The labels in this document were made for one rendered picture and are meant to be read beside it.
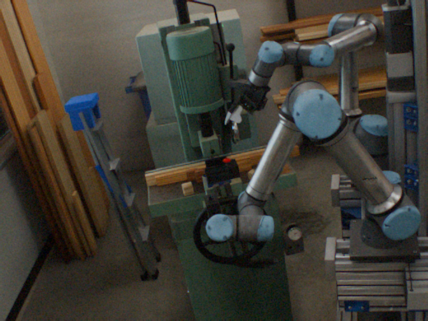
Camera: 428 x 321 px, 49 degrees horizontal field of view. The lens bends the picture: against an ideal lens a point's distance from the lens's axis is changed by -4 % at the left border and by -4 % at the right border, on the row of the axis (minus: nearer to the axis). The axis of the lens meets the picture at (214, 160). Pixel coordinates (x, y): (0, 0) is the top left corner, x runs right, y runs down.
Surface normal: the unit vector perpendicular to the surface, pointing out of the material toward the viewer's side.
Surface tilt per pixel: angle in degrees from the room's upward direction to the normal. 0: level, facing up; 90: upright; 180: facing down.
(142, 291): 1
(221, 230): 60
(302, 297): 0
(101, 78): 90
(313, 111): 83
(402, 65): 90
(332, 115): 84
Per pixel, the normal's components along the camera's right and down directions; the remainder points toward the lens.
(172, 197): -0.17, -0.90
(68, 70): 0.00, 0.40
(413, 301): -0.25, 0.43
